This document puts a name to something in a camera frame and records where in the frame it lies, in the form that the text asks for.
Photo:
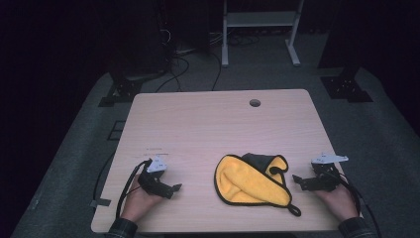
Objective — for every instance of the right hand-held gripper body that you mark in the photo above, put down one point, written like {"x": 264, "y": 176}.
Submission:
{"x": 327, "y": 180}

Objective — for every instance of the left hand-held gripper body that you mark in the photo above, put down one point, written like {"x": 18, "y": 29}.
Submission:
{"x": 155, "y": 183}

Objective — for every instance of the yellow and black cloth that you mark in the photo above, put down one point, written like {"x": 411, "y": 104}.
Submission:
{"x": 244, "y": 185}

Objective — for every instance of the person's left hand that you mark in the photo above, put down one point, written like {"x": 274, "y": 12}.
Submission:
{"x": 137, "y": 205}

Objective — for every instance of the person's right hand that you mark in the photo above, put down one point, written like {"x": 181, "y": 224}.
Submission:
{"x": 343, "y": 203}

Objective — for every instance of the grey tape strip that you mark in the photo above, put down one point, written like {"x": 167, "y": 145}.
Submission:
{"x": 100, "y": 202}

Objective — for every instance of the grey table grommet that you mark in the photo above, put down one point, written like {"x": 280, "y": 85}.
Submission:
{"x": 255, "y": 102}

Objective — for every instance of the black stand base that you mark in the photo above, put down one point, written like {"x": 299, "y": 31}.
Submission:
{"x": 345, "y": 87}
{"x": 124, "y": 91}

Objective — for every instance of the black floor outlet frame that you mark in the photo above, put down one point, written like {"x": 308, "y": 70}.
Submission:
{"x": 116, "y": 130}

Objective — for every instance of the white metal stand frame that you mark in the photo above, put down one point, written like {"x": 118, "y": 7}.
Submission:
{"x": 261, "y": 19}

